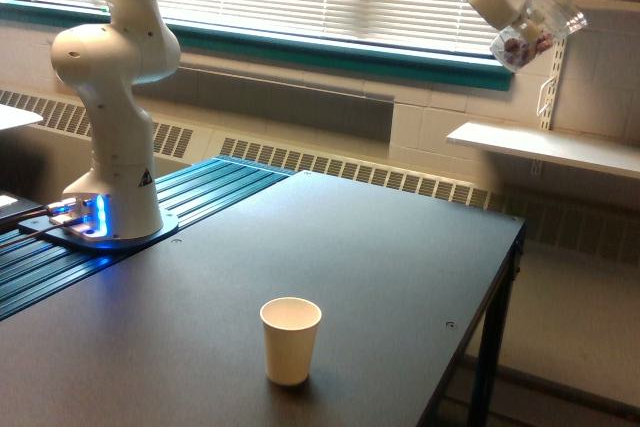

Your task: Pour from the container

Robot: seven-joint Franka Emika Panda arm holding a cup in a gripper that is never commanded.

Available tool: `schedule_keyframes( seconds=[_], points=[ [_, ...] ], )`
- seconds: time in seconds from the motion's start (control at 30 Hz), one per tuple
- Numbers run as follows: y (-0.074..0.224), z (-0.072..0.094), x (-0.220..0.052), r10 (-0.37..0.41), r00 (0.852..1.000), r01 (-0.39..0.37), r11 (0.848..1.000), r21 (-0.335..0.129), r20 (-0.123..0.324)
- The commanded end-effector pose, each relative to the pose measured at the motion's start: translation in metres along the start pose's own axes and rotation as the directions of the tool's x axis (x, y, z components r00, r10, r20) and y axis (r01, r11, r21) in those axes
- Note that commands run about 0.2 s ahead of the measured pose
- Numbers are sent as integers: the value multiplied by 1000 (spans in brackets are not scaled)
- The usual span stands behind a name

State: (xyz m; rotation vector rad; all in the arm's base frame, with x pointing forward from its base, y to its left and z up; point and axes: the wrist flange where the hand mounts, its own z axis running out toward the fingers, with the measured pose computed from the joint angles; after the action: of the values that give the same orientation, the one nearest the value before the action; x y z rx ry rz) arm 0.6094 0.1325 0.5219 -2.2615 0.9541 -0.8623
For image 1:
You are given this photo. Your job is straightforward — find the black table leg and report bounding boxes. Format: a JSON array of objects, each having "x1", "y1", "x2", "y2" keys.
[{"x1": 466, "y1": 227, "x2": 526, "y2": 426}]

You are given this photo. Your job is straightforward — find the white shelf rail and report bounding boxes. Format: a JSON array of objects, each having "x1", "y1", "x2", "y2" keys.
[{"x1": 536, "y1": 40, "x2": 566, "y2": 131}]

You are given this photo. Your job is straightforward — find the white paper cup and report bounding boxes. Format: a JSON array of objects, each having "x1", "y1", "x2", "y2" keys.
[{"x1": 260, "y1": 297, "x2": 322, "y2": 387}]

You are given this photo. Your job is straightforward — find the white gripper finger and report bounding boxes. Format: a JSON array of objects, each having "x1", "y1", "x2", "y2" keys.
[{"x1": 519, "y1": 19, "x2": 540, "y2": 42}]

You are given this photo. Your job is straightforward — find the white upper wall shelf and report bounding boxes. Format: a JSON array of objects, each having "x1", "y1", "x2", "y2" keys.
[{"x1": 573, "y1": 0, "x2": 640, "y2": 13}]

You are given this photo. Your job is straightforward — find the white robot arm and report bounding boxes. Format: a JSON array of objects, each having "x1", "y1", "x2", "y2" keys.
[{"x1": 50, "y1": 0, "x2": 536, "y2": 248}]

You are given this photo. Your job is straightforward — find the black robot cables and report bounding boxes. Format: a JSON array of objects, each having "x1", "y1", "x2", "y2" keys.
[{"x1": 0, "y1": 202, "x2": 76, "y2": 248}]

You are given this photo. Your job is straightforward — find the clear plastic cup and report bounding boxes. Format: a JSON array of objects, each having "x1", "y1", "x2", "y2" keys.
[{"x1": 490, "y1": 0, "x2": 588, "y2": 72}]

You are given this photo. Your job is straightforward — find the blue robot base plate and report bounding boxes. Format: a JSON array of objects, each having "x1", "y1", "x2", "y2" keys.
[{"x1": 41, "y1": 209, "x2": 179, "y2": 252}]

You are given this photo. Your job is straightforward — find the white wall shelf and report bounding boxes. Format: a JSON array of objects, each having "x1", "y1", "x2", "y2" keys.
[
  {"x1": 447, "y1": 122, "x2": 640, "y2": 179},
  {"x1": 573, "y1": 0, "x2": 640, "y2": 13}
]

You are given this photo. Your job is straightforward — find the white radiator cover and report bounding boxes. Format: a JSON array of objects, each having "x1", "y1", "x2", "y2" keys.
[{"x1": 0, "y1": 89, "x2": 640, "y2": 268}]

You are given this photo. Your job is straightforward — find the white side table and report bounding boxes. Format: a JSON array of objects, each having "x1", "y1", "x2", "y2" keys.
[{"x1": 0, "y1": 104, "x2": 43, "y2": 131}]

